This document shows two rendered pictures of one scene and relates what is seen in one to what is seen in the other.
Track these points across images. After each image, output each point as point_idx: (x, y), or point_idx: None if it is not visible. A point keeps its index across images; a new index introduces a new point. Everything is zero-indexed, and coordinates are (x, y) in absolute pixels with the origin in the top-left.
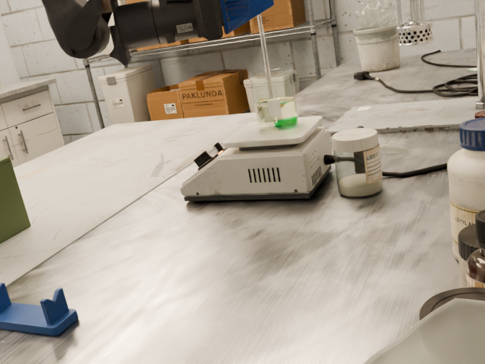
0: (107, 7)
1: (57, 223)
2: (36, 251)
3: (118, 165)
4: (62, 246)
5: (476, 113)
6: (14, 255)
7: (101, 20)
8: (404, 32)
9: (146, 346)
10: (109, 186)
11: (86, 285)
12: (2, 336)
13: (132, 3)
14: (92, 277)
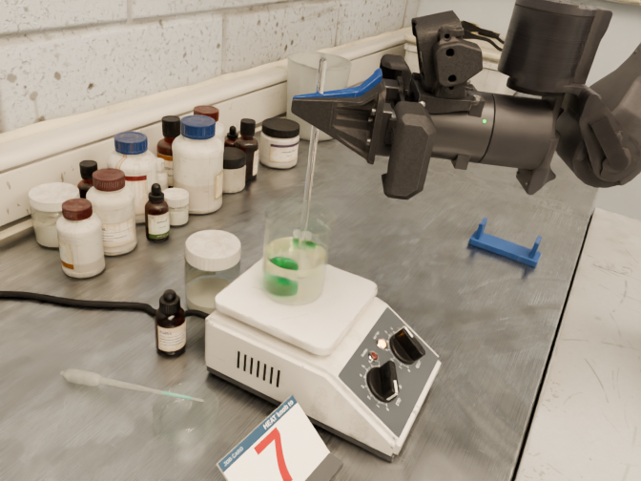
0: (563, 101)
1: (625, 408)
2: (589, 343)
3: None
4: (560, 340)
5: (82, 209)
6: (613, 346)
7: (577, 125)
8: None
9: (412, 215)
10: None
11: (483, 270)
12: None
13: (522, 97)
14: (485, 278)
